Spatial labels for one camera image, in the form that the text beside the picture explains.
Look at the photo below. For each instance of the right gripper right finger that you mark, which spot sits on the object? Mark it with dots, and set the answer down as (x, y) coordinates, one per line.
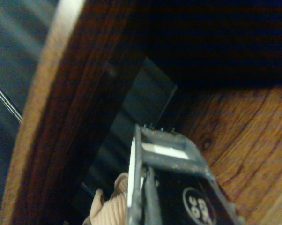
(165, 162)

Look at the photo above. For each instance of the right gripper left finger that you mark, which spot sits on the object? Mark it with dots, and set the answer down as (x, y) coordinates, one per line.
(152, 201)

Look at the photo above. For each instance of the beige ribbed shoe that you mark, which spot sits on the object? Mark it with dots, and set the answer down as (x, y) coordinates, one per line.
(109, 206)

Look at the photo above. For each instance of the thin metal pole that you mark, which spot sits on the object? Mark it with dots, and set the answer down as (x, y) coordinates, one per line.
(5, 99)

